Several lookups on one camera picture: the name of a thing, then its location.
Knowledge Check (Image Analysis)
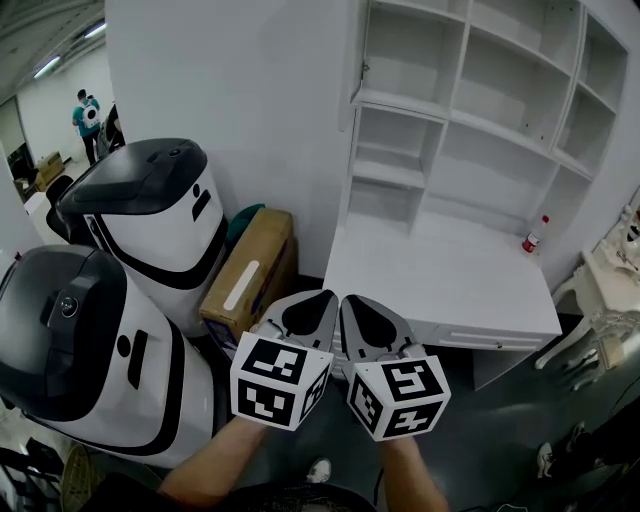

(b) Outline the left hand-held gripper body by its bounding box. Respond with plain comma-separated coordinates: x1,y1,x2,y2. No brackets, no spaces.
229,318,335,432

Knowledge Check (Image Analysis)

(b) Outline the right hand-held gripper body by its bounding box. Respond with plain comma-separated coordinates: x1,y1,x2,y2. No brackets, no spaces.
345,335,452,444

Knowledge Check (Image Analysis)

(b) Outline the white cabinet door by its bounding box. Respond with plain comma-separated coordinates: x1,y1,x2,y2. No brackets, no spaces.
348,0,373,106

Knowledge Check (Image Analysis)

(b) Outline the person's right forearm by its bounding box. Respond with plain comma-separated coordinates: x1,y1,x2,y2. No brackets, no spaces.
375,433,451,512

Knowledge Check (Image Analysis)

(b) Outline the person's left forearm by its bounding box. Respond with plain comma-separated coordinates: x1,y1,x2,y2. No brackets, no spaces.
157,415,272,512

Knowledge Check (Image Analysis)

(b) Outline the white cabinet with open shelves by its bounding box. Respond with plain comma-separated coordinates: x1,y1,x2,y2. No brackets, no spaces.
322,0,631,392

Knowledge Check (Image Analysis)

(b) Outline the dark green cloth bundle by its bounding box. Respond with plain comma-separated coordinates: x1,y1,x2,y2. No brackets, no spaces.
225,202,267,251

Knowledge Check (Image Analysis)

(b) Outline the person's white shoe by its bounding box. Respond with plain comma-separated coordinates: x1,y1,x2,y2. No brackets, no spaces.
304,457,333,485

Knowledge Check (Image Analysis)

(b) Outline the white desk drawer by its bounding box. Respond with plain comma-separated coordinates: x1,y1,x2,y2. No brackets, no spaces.
435,327,549,354

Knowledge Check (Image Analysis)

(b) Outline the white sneaker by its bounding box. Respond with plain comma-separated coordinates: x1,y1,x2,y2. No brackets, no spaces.
536,441,556,480

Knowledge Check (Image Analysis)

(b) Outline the white and black service robot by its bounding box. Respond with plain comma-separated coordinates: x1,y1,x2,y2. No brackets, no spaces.
0,243,217,470
54,138,231,336

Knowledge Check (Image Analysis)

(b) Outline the clear bottle with red label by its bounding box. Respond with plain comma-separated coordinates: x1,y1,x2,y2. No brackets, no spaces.
521,214,551,255

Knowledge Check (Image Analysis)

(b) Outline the woven wicker basket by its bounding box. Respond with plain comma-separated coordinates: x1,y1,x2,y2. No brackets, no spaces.
60,443,107,507

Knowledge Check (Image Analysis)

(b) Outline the cream ornate carved table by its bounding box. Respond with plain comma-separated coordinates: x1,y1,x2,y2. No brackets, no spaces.
533,187,640,392

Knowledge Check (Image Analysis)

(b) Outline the black office chair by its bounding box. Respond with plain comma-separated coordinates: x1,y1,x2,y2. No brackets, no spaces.
45,175,75,236

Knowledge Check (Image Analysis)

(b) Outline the small brown cardboard box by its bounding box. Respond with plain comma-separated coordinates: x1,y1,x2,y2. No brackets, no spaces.
32,152,65,192

